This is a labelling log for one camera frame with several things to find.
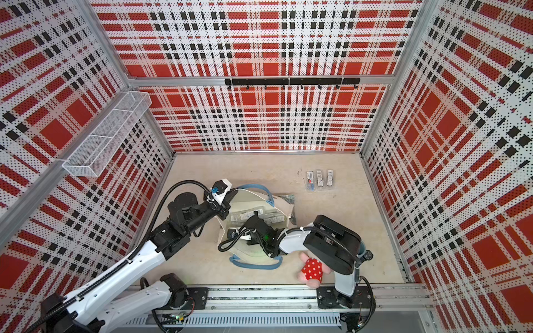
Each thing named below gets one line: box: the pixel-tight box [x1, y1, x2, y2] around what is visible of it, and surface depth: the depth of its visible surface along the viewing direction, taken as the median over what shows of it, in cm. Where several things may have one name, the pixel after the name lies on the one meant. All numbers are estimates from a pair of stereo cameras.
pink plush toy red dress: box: [297, 251, 333, 289], surface depth 76 cm
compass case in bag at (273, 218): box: [263, 212, 286, 225], surface depth 92 cm
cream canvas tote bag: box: [217, 183, 297, 270], surface depth 78 cm
